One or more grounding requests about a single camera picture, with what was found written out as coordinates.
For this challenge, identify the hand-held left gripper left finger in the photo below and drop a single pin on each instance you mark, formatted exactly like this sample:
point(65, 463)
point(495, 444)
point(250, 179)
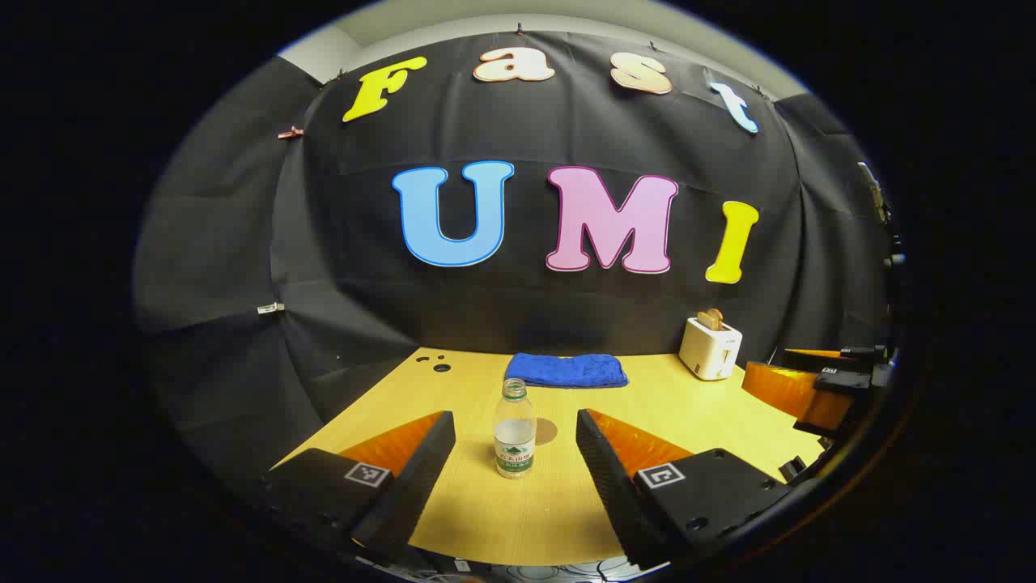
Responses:
point(425, 470)

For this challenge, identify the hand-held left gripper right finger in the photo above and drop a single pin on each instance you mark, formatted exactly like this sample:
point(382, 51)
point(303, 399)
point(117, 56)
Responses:
point(603, 478)

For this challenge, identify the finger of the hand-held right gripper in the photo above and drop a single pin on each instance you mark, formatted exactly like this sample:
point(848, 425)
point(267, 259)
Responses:
point(781, 387)
point(809, 354)

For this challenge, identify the pink clip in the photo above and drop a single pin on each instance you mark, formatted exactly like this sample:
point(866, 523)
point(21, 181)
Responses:
point(290, 134)

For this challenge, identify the white clip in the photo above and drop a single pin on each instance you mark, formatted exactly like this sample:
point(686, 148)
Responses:
point(270, 308)

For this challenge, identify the folded blue towel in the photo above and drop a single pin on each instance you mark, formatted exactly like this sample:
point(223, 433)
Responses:
point(566, 371)

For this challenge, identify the clear plastic water bottle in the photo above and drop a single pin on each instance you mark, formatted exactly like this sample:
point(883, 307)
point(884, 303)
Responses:
point(515, 437)

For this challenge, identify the toast bread slice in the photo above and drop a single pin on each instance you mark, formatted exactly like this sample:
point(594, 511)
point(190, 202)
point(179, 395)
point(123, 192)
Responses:
point(711, 319)

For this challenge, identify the white toaster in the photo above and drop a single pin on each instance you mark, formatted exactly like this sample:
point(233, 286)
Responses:
point(711, 352)

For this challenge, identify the round brown coaster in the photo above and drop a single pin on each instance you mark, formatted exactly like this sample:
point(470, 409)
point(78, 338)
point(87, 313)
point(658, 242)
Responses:
point(549, 431)

